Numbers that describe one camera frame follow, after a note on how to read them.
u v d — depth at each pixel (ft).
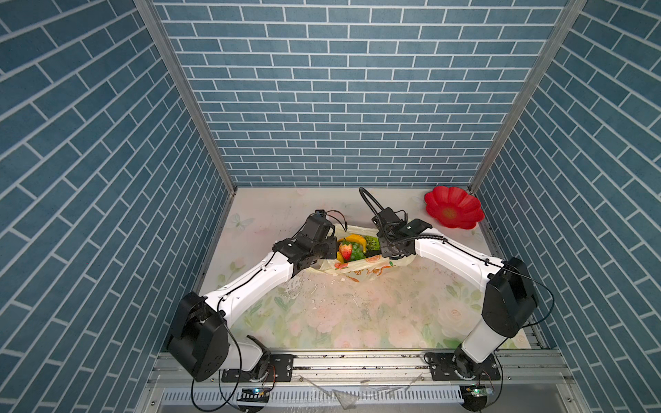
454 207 3.71
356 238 3.16
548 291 2.70
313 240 2.03
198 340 1.32
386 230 2.18
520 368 2.47
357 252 3.07
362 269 2.69
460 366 2.15
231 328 1.46
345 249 2.97
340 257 3.01
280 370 2.42
